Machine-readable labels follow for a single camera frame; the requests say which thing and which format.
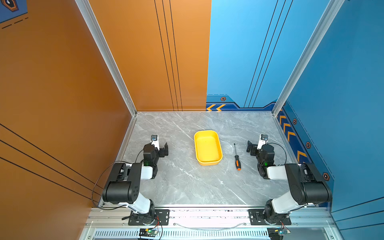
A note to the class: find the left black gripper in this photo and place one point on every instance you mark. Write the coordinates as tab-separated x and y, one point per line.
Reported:
161	153

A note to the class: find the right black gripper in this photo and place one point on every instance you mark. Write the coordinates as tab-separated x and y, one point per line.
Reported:
254	148

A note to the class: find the orange black handled screwdriver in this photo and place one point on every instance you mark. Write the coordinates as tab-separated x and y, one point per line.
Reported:
237	159

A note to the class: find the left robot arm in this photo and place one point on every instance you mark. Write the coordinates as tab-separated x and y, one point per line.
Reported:
123	184

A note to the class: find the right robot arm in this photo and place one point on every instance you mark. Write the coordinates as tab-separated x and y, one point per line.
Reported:
306	184

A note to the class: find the yellow plastic bin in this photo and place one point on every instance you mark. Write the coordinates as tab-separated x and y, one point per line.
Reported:
208	148

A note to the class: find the left green circuit board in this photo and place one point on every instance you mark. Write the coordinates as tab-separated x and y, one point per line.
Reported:
148	234

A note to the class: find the right circuit board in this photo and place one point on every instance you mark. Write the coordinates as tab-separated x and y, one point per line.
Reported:
277	234

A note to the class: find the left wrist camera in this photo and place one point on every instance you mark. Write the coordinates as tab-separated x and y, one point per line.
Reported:
155	141

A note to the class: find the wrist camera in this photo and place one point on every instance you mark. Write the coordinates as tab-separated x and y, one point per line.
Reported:
263	139
155	141

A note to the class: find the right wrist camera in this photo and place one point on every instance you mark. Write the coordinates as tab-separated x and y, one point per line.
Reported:
263	139

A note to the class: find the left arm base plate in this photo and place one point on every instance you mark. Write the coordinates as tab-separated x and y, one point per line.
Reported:
151	218

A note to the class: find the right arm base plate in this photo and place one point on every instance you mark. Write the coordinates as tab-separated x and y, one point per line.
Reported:
260	217

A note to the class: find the aluminium front rail frame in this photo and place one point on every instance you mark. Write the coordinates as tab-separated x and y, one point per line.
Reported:
210	222

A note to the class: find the right aluminium corner post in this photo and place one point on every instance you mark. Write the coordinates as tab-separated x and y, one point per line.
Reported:
328	16

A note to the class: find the aluminium corner post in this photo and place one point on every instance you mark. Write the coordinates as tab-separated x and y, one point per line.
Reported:
101	42
328	16

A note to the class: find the left aluminium corner post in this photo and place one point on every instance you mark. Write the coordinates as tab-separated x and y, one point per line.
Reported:
101	42

